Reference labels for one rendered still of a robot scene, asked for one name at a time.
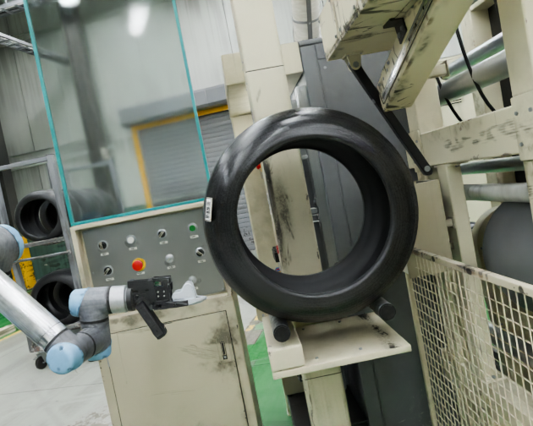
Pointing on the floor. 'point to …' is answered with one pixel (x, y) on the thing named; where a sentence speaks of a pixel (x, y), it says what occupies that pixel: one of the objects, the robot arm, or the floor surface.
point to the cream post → (286, 186)
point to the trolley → (67, 283)
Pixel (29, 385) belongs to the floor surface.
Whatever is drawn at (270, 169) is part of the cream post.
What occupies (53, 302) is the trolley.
